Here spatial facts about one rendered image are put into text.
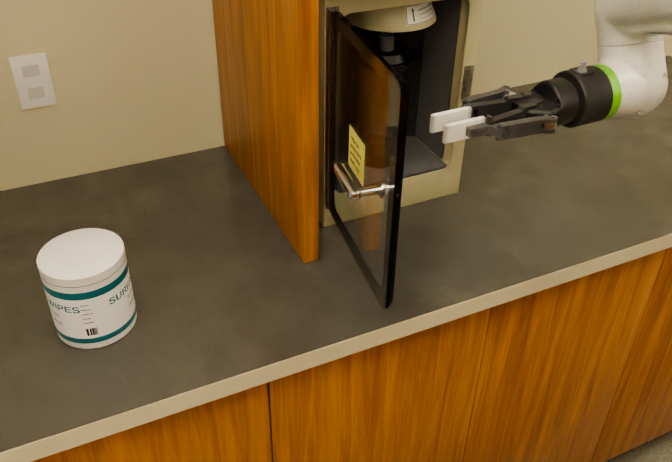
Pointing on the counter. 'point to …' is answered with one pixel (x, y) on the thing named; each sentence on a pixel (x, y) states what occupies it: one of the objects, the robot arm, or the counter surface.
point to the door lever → (356, 185)
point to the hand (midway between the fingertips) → (456, 124)
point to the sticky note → (356, 155)
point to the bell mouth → (395, 18)
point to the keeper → (467, 81)
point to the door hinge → (327, 98)
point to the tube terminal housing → (423, 188)
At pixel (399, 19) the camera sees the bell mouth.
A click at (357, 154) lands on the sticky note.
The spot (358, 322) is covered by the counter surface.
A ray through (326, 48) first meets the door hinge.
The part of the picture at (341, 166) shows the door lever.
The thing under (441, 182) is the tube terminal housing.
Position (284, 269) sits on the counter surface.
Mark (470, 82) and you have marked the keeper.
